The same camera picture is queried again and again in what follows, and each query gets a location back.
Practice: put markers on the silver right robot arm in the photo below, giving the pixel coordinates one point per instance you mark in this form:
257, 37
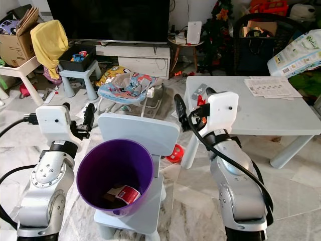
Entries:
238, 186

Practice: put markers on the small open cardboard box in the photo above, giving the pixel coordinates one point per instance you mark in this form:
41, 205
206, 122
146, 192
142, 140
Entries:
261, 27

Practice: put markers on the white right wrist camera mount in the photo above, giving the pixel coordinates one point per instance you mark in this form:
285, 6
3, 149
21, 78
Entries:
223, 110

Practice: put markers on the pale blue children's chair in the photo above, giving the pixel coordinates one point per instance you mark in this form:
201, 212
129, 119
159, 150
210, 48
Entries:
145, 133

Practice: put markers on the red ball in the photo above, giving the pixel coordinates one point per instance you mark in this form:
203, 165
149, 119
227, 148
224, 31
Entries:
174, 154

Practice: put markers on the pale blue plastic stool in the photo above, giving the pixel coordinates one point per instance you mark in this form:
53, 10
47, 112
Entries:
80, 75

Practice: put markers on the red toy pile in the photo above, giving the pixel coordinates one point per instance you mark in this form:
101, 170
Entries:
268, 7

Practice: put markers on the black wicker chair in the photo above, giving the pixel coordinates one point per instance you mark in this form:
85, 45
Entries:
251, 55

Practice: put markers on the white plastic children's table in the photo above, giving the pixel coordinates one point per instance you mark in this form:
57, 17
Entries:
271, 115

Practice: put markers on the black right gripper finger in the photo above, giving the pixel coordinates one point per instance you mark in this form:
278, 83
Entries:
182, 109
209, 92

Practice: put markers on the small white side table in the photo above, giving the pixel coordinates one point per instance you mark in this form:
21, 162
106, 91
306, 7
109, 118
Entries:
22, 70

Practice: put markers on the white television stand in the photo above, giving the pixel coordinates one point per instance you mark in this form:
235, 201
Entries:
140, 60

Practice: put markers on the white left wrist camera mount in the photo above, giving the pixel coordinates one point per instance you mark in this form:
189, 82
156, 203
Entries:
52, 123

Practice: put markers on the grey card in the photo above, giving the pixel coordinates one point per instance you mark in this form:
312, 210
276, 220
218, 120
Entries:
199, 88

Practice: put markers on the white upright device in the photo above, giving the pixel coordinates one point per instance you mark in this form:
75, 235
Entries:
194, 32

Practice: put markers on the black toy storage box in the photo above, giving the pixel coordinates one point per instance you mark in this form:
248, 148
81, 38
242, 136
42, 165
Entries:
77, 64

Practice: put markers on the red and white packet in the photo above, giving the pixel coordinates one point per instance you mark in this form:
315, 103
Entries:
128, 195

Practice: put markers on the black flat television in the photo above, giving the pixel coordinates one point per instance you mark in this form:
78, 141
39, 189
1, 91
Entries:
108, 20

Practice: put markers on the red plastic toy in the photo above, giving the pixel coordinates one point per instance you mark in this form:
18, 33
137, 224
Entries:
200, 99

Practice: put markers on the printed paper sheets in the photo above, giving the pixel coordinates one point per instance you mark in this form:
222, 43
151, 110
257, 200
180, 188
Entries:
273, 86

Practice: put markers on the purple plastic rubbish bin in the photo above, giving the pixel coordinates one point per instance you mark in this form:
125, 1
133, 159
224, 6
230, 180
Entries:
115, 160

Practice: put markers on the round wooden side table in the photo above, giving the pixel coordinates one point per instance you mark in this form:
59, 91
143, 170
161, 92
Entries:
180, 44

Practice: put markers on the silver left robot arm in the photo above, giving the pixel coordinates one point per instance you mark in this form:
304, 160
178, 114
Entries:
45, 186

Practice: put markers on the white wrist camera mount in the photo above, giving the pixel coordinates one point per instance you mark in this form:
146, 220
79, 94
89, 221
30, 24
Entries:
52, 123
223, 110

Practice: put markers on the yellow cloth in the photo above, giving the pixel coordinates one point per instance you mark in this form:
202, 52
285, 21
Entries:
49, 42

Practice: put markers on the brown cardboard box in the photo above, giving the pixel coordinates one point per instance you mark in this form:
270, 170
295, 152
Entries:
15, 47

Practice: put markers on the colourful baby bouncer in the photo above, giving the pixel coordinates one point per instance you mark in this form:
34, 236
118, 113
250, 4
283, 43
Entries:
125, 90

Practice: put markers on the white diaper pack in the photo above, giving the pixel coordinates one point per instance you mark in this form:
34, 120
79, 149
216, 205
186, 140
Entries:
293, 55

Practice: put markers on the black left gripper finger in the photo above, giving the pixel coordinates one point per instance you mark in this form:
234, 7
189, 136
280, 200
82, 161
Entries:
66, 105
89, 115

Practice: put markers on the decorated christmas tree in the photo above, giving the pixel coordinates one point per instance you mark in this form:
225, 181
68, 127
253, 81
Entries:
218, 30

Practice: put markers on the brown trash piece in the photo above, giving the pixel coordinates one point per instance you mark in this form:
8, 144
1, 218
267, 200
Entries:
110, 195

